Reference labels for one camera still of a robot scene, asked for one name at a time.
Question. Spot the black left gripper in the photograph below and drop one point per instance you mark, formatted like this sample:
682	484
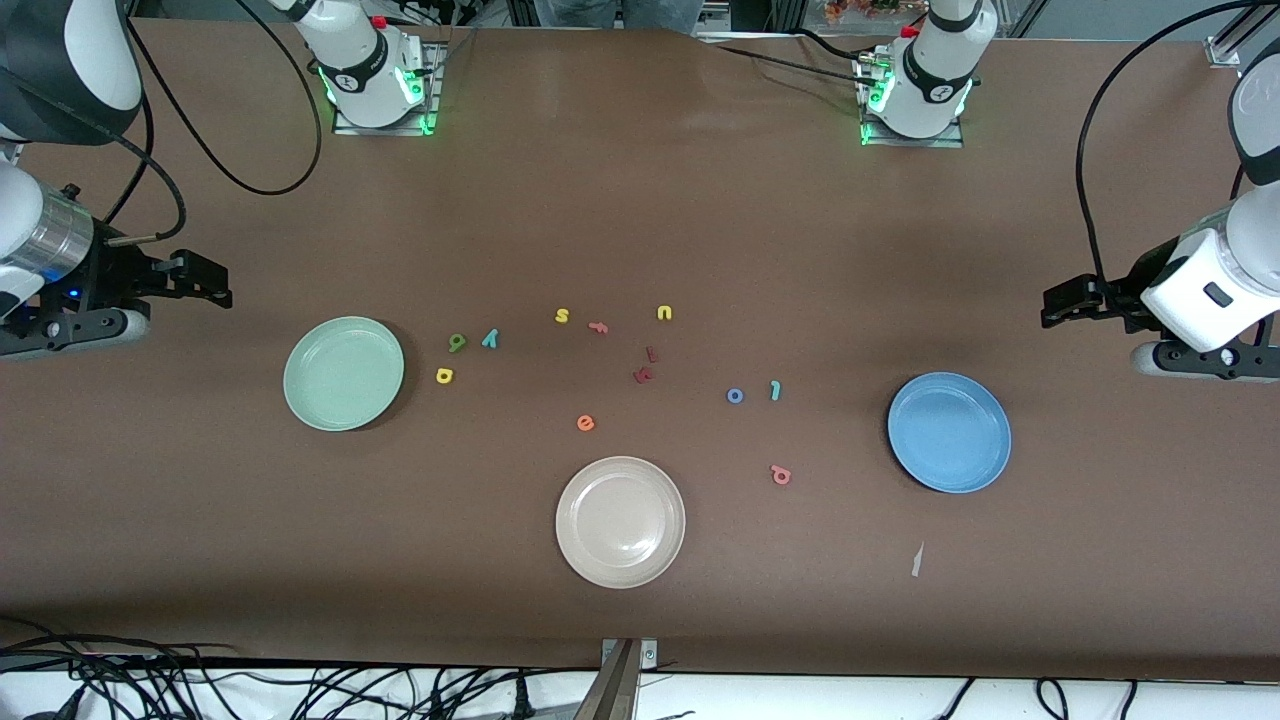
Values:
1128	291

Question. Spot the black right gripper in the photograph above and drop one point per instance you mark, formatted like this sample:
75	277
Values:
112	277

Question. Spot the pink letter p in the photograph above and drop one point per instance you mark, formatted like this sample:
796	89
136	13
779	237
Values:
775	470

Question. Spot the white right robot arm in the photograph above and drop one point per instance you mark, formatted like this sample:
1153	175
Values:
365	65

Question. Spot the green plate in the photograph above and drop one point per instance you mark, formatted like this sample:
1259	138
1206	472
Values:
343	375

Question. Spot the blue plate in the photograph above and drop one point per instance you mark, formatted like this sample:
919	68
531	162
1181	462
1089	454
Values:
950	432

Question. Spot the white paper scrap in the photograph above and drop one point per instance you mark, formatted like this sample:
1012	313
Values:
916	562

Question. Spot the orange flower decoration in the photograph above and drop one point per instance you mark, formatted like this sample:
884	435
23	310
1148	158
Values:
860	10

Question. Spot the beige plate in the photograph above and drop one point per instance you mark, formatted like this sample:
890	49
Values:
620	522

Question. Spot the person in blue jeans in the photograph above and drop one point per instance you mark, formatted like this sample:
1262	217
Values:
600	12

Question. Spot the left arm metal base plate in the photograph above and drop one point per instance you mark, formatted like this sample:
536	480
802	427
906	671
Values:
910	143

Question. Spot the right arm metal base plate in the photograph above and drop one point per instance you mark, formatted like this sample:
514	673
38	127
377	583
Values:
380	130

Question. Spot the aluminium frame profile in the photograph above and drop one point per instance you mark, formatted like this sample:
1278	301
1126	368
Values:
1222	50

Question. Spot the grey metal table bracket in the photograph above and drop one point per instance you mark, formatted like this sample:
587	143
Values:
612	650

